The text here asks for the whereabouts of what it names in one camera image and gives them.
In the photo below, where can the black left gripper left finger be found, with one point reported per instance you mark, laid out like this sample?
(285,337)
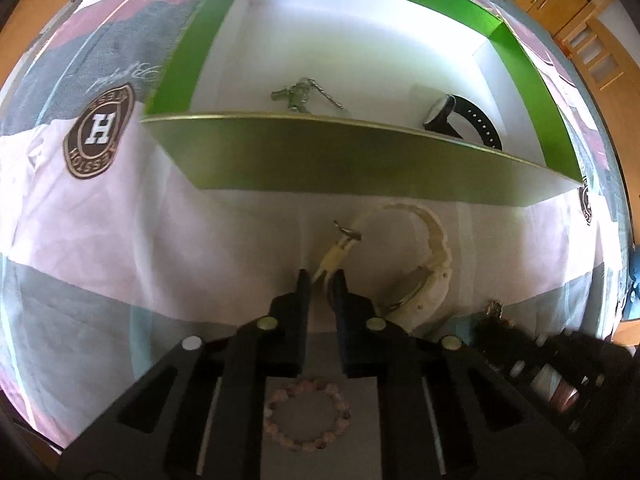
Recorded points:
(274,344)

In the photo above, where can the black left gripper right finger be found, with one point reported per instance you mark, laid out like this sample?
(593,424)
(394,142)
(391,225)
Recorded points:
(366,342)

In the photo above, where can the white plastic wristwatch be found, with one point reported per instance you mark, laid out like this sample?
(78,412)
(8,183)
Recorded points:
(400,253)

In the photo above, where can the black wristwatch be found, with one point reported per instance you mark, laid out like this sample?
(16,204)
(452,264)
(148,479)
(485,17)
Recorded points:
(460,118)

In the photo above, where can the silver charm keychain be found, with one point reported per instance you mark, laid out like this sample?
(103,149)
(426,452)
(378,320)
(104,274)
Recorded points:
(297,96)

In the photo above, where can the patterned pink grey bedsheet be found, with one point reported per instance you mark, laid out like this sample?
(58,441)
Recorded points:
(110,255)

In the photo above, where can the green cardboard box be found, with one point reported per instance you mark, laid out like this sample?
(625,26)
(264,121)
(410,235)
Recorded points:
(387,62)

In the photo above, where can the wooden chair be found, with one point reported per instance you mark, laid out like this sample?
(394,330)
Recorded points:
(606,67)

